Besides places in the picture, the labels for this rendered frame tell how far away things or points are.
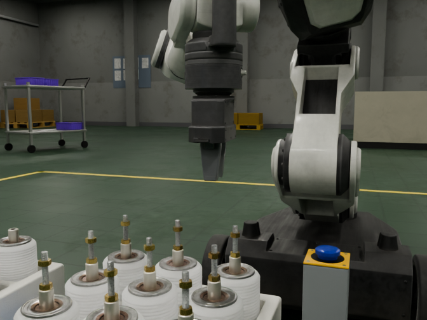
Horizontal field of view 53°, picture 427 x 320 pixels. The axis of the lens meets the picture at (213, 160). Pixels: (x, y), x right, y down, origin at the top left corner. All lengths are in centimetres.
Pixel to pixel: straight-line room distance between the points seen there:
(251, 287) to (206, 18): 47
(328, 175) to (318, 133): 10
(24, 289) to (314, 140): 71
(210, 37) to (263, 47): 1106
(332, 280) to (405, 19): 1096
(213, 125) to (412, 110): 565
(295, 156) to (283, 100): 1050
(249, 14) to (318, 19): 42
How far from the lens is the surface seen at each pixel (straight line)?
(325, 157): 96
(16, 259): 107
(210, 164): 64
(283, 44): 1159
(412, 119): 621
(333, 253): 72
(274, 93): 1151
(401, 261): 112
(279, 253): 112
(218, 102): 62
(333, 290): 73
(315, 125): 102
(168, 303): 75
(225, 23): 61
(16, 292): 103
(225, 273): 82
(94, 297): 80
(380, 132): 618
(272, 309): 86
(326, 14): 106
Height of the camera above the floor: 56
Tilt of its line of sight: 7 degrees down
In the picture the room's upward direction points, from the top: straight up
